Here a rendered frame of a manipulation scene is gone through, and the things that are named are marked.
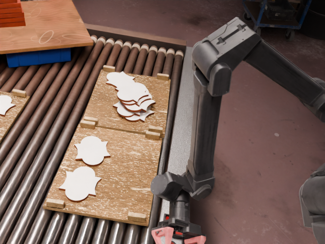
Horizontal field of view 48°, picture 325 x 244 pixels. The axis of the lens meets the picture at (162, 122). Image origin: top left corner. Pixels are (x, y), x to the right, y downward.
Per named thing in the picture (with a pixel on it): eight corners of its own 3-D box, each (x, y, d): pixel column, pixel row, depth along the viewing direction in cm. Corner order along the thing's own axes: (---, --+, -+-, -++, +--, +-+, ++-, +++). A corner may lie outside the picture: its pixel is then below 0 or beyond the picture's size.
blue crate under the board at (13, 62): (60, 32, 204) (59, 15, 197) (72, 61, 184) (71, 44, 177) (1, 37, 193) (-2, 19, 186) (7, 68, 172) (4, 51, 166)
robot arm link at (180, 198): (193, 185, 104) (177, 189, 107) (180, 177, 99) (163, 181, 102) (193, 208, 100) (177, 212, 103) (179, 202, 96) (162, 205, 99)
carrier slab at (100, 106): (170, 82, 181) (170, 79, 180) (164, 138, 150) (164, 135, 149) (101, 71, 181) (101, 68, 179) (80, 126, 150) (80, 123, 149)
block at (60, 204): (66, 205, 119) (65, 200, 117) (64, 209, 117) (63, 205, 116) (47, 202, 119) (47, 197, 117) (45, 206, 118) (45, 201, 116)
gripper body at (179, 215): (156, 229, 96) (157, 202, 100) (184, 236, 102) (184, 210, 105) (173, 224, 92) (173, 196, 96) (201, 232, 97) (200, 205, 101)
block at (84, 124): (96, 127, 148) (96, 121, 146) (94, 129, 147) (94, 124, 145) (81, 124, 148) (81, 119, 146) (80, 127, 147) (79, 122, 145)
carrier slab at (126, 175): (162, 140, 149) (162, 137, 148) (148, 226, 118) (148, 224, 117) (78, 126, 149) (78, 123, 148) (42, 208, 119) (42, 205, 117)
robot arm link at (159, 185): (214, 190, 97) (201, 167, 103) (191, 176, 90) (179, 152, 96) (182, 216, 100) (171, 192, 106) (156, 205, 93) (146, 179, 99)
